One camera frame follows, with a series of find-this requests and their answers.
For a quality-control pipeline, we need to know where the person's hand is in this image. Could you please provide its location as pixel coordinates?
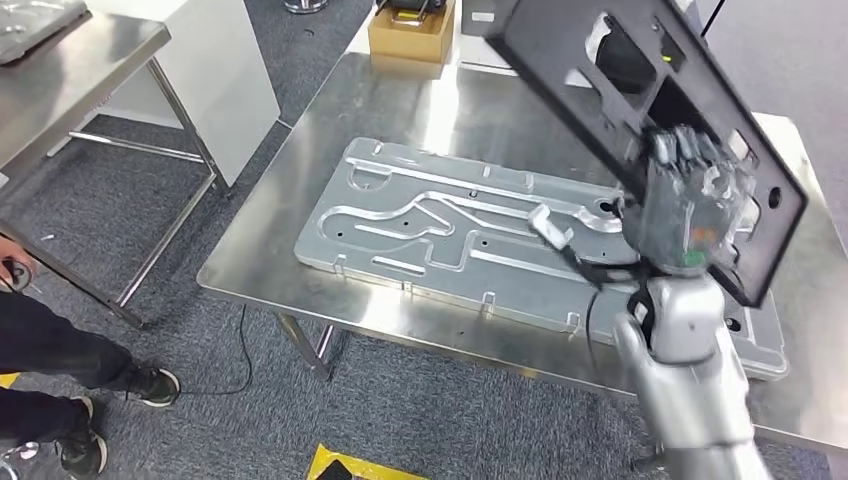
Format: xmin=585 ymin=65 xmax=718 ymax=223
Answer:
xmin=0 ymin=237 xmax=38 ymax=289

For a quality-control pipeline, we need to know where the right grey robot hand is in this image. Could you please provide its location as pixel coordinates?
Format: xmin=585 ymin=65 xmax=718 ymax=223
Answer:
xmin=622 ymin=124 xmax=761 ymax=276

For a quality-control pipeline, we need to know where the grey handheld controller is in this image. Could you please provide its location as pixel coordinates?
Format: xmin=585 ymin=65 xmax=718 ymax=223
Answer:
xmin=0 ymin=258 xmax=34 ymax=294

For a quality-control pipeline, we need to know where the black plastic plate part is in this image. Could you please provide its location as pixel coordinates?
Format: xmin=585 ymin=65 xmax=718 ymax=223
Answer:
xmin=483 ymin=0 xmax=811 ymax=309

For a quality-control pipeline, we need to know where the stainless steel workbench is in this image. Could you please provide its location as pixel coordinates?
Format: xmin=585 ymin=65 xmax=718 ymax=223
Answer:
xmin=197 ymin=51 xmax=848 ymax=458

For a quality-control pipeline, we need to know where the person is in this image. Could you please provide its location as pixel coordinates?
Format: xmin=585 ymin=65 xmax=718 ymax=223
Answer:
xmin=0 ymin=235 xmax=181 ymax=480

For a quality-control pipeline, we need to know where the stainless steel table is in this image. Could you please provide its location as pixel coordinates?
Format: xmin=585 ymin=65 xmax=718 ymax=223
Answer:
xmin=0 ymin=9 xmax=230 ymax=331

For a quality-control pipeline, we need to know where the thin black pole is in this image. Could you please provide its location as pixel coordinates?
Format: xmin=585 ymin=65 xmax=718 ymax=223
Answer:
xmin=700 ymin=0 xmax=728 ymax=39

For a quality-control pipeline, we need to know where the stamped grey metal panel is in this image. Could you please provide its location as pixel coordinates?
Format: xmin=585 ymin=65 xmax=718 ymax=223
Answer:
xmin=0 ymin=0 xmax=91 ymax=68
xmin=293 ymin=137 xmax=791 ymax=384

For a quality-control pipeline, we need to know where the white cabinet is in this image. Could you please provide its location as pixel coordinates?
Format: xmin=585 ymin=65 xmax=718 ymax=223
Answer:
xmin=86 ymin=0 xmax=283 ymax=189

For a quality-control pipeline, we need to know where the brown cardboard box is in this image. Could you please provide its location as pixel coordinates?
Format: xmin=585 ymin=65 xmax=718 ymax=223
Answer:
xmin=367 ymin=0 xmax=457 ymax=66

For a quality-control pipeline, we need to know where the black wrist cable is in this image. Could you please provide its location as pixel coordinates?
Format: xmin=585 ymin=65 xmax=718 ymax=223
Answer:
xmin=563 ymin=241 xmax=657 ymax=372

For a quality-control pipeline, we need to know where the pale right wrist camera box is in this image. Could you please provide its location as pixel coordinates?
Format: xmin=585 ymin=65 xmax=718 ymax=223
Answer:
xmin=527 ymin=203 xmax=576 ymax=252

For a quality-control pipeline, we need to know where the black floor cable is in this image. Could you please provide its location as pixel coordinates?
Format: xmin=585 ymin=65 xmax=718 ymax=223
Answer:
xmin=178 ymin=303 xmax=256 ymax=399

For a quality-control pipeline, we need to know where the black device with handle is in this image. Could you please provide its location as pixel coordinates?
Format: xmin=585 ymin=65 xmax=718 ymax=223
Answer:
xmin=376 ymin=0 xmax=446 ymax=28

